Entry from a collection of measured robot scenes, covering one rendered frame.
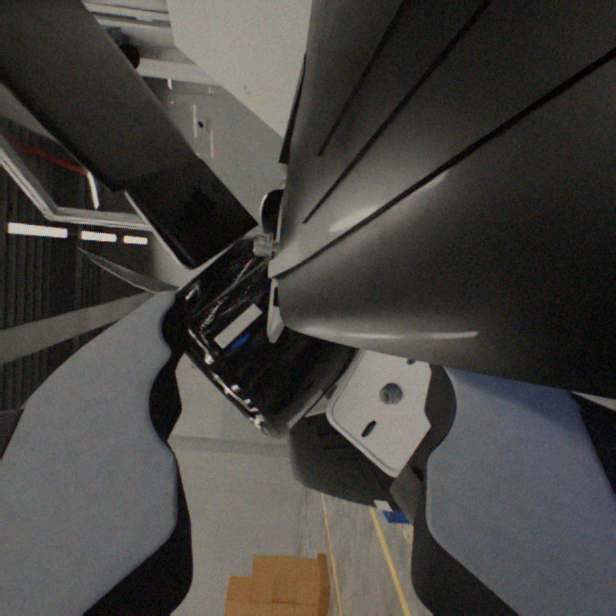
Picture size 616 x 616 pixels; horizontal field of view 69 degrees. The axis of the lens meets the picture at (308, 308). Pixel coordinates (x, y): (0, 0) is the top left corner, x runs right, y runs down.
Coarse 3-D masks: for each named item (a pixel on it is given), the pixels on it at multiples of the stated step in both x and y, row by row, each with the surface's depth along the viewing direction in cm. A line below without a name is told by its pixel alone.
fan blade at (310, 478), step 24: (312, 432) 41; (336, 432) 42; (312, 456) 46; (336, 456) 45; (360, 456) 45; (312, 480) 53; (336, 480) 50; (360, 480) 48; (384, 480) 48; (360, 504) 56
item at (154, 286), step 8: (80, 248) 54; (88, 256) 51; (96, 256) 55; (104, 264) 51; (112, 264) 54; (112, 272) 47; (120, 272) 49; (128, 272) 52; (128, 280) 45; (136, 280) 46; (144, 280) 48; (152, 280) 52; (144, 288) 43; (152, 288) 43; (160, 288) 44; (168, 288) 46; (176, 288) 48
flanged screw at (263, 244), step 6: (258, 234) 23; (264, 234) 23; (270, 234) 23; (258, 240) 23; (264, 240) 23; (270, 240) 23; (258, 246) 23; (264, 246) 23; (270, 246) 23; (276, 246) 23; (258, 252) 23; (264, 252) 23; (270, 252) 23; (270, 258) 23
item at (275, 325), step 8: (280, 208) 27; (280, 216) 27; (280, 224) 27; (272, 280) 26; (272, 288) 25; (272, 296) 25; (272, 312) 25; (272, 320) 24; (280, 320) 21; (272, 328) 22; (280, 328) 21; (272, 336) 23
